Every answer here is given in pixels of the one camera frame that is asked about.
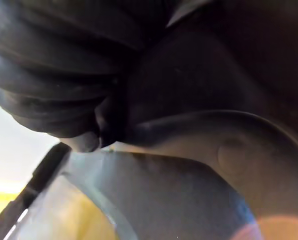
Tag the right robot hand black cloth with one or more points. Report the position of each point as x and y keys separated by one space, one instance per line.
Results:
x=53 y=75

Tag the yellow shelf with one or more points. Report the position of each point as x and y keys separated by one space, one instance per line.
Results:
x=71 y=218

